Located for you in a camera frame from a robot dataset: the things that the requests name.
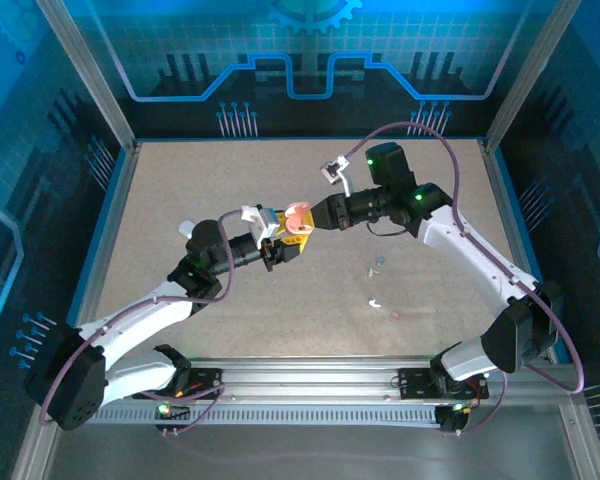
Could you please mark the aluminium table side rail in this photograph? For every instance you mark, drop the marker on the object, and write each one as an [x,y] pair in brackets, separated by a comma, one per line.
[502,200]
[118,200]

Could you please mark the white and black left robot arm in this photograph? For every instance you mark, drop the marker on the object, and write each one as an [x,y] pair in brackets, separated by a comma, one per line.
[140,315]

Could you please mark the light blue cap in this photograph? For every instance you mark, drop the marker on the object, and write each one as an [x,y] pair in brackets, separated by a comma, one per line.
[185,230]

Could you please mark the pink earbud charging case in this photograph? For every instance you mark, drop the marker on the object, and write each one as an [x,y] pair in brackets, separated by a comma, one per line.
[297,225]

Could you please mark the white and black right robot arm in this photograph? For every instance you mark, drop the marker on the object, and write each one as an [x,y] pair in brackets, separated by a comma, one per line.
[480,255]

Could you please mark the aluminium frame post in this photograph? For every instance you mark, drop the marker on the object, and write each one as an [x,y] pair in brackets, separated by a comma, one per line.
[91,75]
[528,75]

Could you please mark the aluminium arm base rail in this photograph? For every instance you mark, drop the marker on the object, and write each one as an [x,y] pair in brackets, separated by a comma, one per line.
[305,380]

